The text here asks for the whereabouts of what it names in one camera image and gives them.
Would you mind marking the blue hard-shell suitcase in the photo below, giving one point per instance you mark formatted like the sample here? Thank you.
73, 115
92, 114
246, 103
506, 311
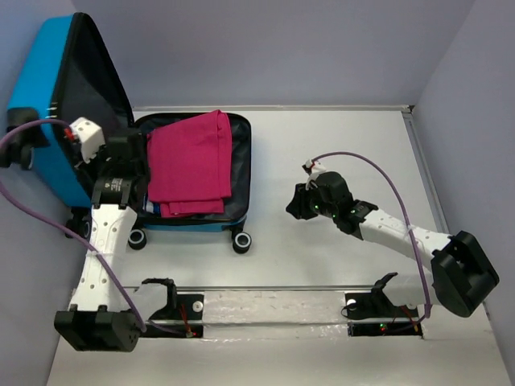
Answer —
69, 74

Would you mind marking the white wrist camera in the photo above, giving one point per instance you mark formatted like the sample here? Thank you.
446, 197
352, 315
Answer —
86, 138
313, 168

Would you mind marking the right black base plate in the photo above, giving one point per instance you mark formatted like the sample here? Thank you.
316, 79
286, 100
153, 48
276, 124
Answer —
368, 316

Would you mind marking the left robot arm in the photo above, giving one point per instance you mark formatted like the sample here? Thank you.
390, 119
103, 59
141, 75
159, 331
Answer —
102, 315

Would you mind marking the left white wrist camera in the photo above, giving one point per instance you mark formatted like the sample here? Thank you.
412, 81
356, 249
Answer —
86, 138

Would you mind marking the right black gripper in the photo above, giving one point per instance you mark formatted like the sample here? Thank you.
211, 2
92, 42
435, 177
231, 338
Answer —
298, 205

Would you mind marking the magenta cloth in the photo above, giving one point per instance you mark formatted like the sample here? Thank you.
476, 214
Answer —
190, 165

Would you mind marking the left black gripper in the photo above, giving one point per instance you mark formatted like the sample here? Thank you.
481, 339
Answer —
92, 165

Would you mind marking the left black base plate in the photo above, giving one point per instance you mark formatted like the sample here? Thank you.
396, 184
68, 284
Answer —
183, 321

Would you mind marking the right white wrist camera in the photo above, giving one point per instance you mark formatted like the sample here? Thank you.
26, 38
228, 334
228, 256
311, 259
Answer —
313, 168

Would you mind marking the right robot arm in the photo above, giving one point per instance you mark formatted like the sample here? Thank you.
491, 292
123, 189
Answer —
456, 272

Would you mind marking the blue white patterned cloth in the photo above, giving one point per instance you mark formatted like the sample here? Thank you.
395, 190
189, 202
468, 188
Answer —
151, 207

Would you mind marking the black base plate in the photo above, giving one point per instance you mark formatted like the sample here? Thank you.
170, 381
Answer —
368, 316
183, 321

